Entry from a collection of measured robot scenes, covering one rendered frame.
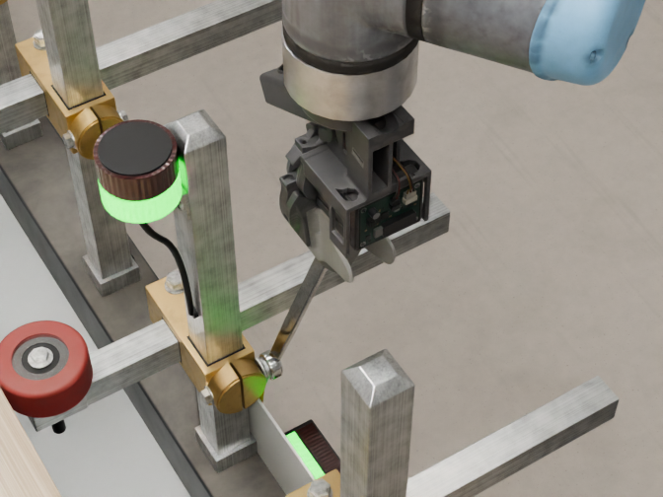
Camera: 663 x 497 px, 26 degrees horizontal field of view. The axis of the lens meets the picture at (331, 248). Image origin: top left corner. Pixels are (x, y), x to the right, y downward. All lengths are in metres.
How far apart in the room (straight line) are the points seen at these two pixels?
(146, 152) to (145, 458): 0.53
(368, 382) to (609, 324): 1.50
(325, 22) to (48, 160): 0.82
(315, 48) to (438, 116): 1.79
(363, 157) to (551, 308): 1.47
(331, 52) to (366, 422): 0.24
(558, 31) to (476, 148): 1.81
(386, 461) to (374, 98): 0.25
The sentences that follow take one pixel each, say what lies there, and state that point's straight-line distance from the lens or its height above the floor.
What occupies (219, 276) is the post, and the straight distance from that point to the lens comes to 1.17.
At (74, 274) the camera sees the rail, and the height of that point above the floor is 0.70.
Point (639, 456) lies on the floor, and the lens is 2.27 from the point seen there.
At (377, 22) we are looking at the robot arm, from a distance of 0.87.
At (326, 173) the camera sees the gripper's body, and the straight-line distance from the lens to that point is 1.00.
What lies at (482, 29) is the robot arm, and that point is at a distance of 0.84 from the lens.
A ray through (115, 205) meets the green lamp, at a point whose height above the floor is 1.11.
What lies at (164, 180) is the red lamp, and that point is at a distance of 1.04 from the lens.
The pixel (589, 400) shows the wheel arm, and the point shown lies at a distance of 1.26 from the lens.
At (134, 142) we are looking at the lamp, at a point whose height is 1.14.
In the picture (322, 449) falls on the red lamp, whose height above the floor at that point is 0.70.
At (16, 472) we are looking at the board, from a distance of 1.18.
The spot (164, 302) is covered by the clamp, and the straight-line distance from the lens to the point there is 1.30.
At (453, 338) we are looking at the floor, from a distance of 2.35.
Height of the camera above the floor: 1.89
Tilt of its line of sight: 50 degrees down
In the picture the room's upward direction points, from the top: straight up
